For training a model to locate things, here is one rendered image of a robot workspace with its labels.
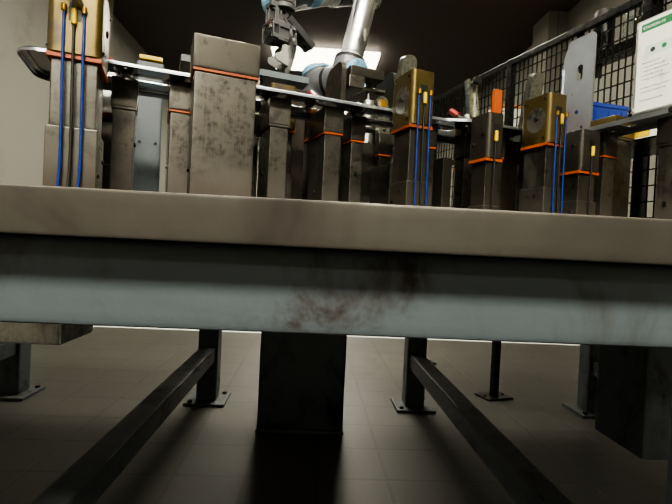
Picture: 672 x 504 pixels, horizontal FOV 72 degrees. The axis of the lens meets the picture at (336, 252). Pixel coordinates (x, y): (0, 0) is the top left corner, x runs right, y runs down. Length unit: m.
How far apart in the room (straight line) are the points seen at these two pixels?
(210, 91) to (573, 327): 0.70
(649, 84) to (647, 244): 1.43
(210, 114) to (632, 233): 0.69
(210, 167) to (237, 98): 0.14
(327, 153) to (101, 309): 0.75
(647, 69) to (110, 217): 1.74
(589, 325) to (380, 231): 0.23
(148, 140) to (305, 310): 1.04
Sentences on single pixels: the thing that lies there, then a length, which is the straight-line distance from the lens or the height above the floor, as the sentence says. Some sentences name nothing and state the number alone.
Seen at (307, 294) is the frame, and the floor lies 0.62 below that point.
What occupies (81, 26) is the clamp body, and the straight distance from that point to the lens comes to 0.90.
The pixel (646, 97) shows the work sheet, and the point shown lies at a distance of 1.88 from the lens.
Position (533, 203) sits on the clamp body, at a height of 0.79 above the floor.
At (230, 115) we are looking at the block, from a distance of 0.91.
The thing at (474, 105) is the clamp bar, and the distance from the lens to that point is 1.61.
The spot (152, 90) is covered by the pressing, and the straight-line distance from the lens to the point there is 1.21.
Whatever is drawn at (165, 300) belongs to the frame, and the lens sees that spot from 0.44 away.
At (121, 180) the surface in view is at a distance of 1.06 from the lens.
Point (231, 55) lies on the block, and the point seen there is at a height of 1.00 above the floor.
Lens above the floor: 0.66
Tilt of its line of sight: 1 degrees down
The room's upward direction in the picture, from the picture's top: 3 degrees clockwise
